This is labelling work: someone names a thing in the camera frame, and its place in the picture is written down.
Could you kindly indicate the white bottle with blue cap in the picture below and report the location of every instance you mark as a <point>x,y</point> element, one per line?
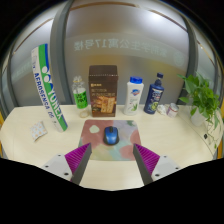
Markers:
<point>133,98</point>

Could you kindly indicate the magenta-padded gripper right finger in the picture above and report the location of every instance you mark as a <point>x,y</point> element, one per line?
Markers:
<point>150,160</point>

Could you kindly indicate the floral pastel mouse pad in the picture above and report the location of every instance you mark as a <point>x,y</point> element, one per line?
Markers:
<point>128,140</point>

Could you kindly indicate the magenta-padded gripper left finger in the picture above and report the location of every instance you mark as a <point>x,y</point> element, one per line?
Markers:
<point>75,159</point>

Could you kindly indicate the clear bottle with green label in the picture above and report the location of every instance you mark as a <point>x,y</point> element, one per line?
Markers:
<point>80,98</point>

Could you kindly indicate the small patterned white packet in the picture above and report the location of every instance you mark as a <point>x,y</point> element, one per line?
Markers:
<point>38,130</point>

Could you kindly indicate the white green blue shuttlecock tube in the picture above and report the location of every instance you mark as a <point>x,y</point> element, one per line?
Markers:
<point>48,90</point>

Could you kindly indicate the dark blue pump bottle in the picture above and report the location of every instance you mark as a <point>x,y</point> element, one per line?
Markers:
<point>153,96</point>

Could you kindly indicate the brown cardboard snack box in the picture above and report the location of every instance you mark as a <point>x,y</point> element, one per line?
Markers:
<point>103,91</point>

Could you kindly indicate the blue computer mouse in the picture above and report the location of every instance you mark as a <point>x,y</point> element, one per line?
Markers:
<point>111,136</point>

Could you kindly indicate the green plant in white pot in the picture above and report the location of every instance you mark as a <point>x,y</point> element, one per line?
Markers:
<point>200,96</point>

